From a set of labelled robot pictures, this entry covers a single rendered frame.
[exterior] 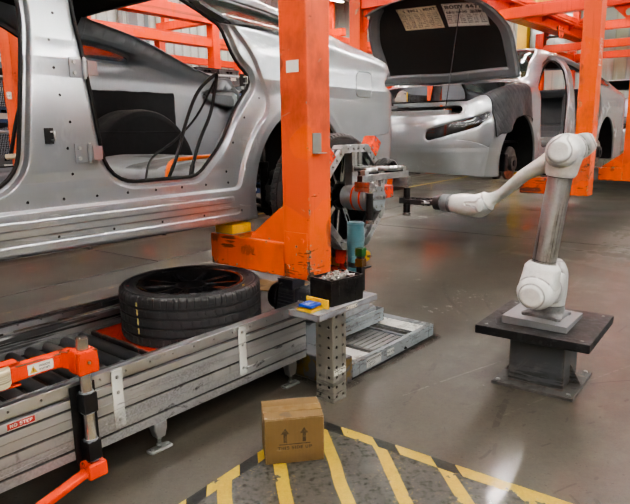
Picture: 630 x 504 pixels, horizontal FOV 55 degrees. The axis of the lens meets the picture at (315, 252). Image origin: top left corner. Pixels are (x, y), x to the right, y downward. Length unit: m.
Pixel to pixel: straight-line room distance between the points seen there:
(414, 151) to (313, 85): 3.12
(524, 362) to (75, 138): 2.20
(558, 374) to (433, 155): 3.12
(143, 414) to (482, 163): 4.16
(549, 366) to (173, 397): 1.68
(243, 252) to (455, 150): 3.06
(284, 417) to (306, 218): 0.91
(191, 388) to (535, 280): 1.50
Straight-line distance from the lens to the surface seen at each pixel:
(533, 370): 3.04
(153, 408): 2.41
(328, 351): 2.69
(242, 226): 3.13
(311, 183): 2.70
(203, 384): 2.53
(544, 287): 2.73
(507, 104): 5.93
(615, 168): 8.41
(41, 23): 2.62
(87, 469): 2.27
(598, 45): 6.51
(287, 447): 2.32
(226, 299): 2.67
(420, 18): 6.55
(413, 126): 5.75
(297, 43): 2.72
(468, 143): 5.67
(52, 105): 2.57
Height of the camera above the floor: 1.20
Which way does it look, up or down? 12 degrees down
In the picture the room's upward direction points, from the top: 1 degrees counter-clockwise
